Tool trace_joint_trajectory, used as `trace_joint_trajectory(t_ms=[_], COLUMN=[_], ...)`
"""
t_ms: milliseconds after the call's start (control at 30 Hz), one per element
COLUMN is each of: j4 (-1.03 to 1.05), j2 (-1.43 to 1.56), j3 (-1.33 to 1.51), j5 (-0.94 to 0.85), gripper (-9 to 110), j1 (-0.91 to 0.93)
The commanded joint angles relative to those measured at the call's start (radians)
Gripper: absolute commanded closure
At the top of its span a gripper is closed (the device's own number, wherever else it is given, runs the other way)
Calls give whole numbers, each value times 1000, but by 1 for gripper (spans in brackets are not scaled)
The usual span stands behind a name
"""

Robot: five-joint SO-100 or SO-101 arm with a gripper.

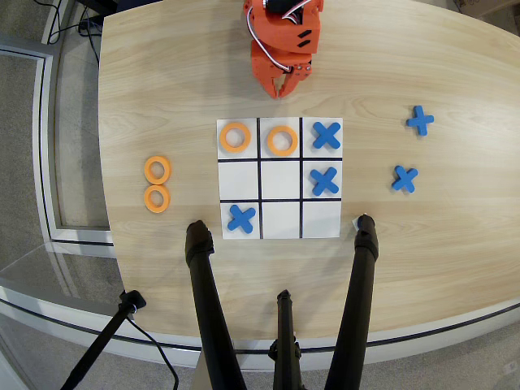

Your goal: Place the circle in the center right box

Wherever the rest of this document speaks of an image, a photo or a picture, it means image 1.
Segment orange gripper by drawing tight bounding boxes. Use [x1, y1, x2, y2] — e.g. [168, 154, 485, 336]
[250, 39, 314, 100]

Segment orange foam ring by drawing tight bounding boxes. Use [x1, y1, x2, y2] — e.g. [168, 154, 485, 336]
[143, 155, 172, 185]
[219, 122, 252, 154]
[266, 125, 300, 157]
[143, 184, 171, 214]

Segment blue foam cross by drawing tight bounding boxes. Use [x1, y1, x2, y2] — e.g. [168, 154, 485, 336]
[309, 167, 340, 197]
[406, 105, 436, 137]
[311, 121, 342, 150]
[226, 204, 258, 236]
[391, 165, 419, 193]

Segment white tic-tac-toe board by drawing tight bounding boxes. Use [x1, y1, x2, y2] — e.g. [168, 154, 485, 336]
[216, 117, 345, 241]

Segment thick black tripod leg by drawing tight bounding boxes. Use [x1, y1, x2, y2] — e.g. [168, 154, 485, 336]
[184, 219, 248, 390]
[323, 214, 380, 390]

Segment thin black tripod leg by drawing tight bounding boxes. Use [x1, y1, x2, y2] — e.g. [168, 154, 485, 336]
[267, 288, 304, 390]

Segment black stand pole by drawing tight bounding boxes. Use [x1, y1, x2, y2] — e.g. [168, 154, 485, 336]
[59, 289, 147, 390]

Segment black floor cables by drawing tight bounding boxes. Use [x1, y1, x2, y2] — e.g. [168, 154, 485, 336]
[40, 0, 103, 68]

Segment white floor frame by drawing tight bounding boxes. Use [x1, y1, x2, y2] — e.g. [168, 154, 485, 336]
[0, 44, 117, 247]

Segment black stand cable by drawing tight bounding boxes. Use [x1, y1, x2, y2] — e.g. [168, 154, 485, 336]
[124, 315, 180, 390]

